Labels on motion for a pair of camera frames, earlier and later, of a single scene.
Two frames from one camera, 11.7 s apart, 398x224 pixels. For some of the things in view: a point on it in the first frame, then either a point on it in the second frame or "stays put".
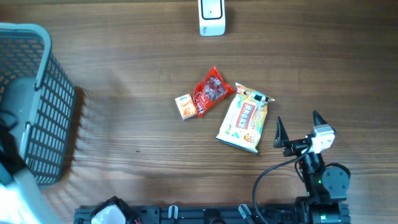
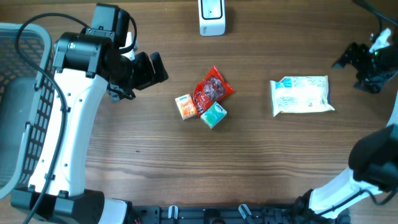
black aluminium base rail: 275,214 stays put
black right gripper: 281,140 → 353,55
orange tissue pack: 186,106 stays put
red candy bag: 209,91 stays put
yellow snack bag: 244,119 → 296,94
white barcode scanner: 212,17 stays put
